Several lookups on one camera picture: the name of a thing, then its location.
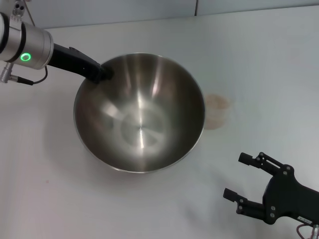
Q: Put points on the stainless steel mixing bowl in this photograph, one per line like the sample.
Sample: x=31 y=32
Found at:
x=139 y=112

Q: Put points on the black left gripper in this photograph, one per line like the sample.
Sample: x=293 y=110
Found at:
x=74 y=62

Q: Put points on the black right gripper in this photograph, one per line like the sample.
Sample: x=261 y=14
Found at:
x=289 y=196

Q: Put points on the silver mounting bracket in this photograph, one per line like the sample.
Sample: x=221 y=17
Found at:
x=18 y=8

